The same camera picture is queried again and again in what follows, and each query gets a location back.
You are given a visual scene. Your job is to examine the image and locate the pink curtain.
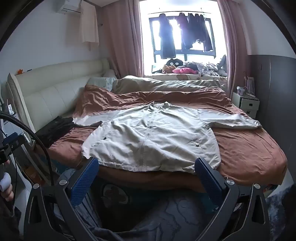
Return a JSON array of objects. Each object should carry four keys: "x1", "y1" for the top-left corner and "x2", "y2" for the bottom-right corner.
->
[
  {"x1": 99, "y1": 0, "x2": 145, "y2": 79},
  {"x1": 216, "y1": 0, "x2": 251, "y2": 99}
]

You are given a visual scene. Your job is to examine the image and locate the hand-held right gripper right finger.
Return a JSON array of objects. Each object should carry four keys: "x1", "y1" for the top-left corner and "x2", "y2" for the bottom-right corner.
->
[{"x1": 194, "y1": 157, "x2": 273, "y2": 241}]

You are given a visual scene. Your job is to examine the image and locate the dark purple hanging garment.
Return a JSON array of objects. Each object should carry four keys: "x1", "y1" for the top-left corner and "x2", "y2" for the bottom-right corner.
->
[{"x1": 177, "y1": 12, "x2": 189, "y2": 50}]

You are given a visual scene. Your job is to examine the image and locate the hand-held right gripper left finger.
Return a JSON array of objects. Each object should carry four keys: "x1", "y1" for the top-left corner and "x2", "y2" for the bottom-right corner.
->
[{"x1": 23, "y1": 157, "x2": 102, "y2": 241}]

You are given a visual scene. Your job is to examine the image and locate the dark hanging coat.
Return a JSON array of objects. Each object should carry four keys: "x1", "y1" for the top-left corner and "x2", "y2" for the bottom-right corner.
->
[{"x1": 158, "y1": 13, "x2": 176, "y2": 59}]

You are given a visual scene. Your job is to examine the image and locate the grey wardrobe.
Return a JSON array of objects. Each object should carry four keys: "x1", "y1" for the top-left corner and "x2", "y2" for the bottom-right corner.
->
[{"x1": 247, "y1": 54, "x2": 296, "y2": 163}]

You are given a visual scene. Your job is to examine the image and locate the beige duvet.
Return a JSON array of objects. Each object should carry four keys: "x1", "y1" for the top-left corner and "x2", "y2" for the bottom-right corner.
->
[{"x1": 112, "y1": 75, "x2": 227, "y2": 95}]

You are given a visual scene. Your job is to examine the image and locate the cream padded headboard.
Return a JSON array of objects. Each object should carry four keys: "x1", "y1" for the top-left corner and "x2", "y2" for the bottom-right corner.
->
[{"x1": 7, "y1": 58, "x2": 110, "y2": 133}]

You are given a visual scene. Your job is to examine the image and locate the light blue pillow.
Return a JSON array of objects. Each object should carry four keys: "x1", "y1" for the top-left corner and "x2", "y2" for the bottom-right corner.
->
[{"x1": 87, "y1": 76, "x2": 116, "y2": 91}]

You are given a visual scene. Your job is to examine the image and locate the grey blue rug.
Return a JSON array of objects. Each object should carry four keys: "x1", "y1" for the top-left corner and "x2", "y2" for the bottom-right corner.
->
[{"x1": 265, "y1": 183, "x2": 292, "y2": 232}]

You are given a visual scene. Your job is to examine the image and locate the black folded clothes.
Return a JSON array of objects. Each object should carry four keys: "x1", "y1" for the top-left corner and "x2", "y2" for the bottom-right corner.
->
[{"x1": 36, "y1": 116, "x2": 77, "y2": 147}]

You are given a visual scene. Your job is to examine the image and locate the black plush toy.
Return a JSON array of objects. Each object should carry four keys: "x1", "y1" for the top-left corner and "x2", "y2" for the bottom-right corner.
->
[{"x1": 165, "y1": 59, "x2": 184, "y2": 67}]

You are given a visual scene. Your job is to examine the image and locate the cream hanging cloth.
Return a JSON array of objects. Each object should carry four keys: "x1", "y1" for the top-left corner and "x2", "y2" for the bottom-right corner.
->
[{"x1": 79, "y1": 1, "x2": 100, "y2": 50}]

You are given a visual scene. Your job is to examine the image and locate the person's left forearm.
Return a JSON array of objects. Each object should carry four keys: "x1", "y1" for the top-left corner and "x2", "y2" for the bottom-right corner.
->
[{"x1": 0, "y1": 198, "x2": 23, "y2": 241}]

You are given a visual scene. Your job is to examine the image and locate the beige jacket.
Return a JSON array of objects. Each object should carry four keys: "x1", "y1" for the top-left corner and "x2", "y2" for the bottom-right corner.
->
[{"x1": 73, "y1": 101, "x2": 263, "y2": 174}]

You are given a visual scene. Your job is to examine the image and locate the white air conditioner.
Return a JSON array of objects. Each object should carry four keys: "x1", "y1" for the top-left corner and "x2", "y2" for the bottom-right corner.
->
[{"x1": 55, "y1": 0, "x2": 82, "y2": 13}]

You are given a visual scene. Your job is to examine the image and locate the dark hanging jacket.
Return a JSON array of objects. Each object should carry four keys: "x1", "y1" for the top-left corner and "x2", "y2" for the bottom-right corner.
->
[{"x1": 187, "y1": 13, "x2": 213, "y2": 52}]

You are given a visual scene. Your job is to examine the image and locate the brown blanket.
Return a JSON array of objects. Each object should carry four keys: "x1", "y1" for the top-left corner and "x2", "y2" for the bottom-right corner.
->
[{"x1": 47, "y1": 85, "x2": 288, "y2": 193}]

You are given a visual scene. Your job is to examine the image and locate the black cable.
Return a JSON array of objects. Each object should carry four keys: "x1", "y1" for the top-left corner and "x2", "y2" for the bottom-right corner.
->
[{"x1": 0, "y1": 111, "x2": 55, "y2": 186}]

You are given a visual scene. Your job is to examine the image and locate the pink striped rack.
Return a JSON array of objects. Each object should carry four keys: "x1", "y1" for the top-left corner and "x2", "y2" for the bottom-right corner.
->
[{"x1": 244, "y1": 76, "x2": 256, "y2": 96}]

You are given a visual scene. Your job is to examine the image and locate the pink cloth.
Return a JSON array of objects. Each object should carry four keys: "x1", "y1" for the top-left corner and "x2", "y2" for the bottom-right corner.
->
[{"x1": 173, "y1": 67, "x2": 199, "y2": 75}]

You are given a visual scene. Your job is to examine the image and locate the pile of light clothes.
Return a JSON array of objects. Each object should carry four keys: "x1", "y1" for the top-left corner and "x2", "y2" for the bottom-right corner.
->
[{"x1": 185, "y1": 61, "x2": 219, "y2": 76}]

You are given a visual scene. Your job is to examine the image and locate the white nightstand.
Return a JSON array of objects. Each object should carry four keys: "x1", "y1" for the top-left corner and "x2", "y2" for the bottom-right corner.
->
[{"x1": 232, "y1": 91, "x2": 260, "y2": 117}]

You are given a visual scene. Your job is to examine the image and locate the person's left hand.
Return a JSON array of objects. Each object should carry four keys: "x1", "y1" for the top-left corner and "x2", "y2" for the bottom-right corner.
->
[{"x1": 0, "y1": 185, "x2": 15, "y2": 202}]

